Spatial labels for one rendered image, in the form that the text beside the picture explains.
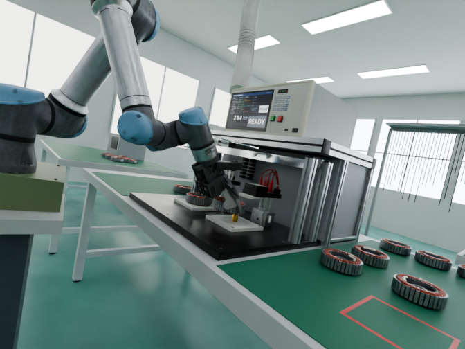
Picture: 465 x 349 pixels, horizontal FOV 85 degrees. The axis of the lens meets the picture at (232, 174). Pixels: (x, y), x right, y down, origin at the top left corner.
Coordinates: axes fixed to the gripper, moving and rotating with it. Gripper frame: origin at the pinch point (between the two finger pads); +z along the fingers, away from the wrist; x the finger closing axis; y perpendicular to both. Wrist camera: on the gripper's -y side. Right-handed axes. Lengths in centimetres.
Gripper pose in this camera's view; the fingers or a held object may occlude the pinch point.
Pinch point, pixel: (230, 206)
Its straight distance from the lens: 89.4
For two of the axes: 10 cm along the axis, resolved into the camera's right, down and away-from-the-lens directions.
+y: -7.2, 4.8, -5.0
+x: 6.4, 1.8, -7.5
